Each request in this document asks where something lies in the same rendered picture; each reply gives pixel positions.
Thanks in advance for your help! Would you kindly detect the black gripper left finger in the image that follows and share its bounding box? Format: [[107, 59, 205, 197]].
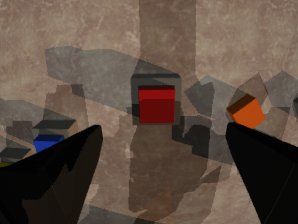
[[0, 125, 104, 224]]

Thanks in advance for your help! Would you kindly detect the red button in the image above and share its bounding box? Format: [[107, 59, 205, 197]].
[[130, 73, 182, 125]]

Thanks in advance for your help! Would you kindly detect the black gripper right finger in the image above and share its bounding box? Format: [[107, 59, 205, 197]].
[[226, 123, 298, 224]]

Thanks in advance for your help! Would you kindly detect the yellow button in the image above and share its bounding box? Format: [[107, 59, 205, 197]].
[[0, 148, 33, 168]]

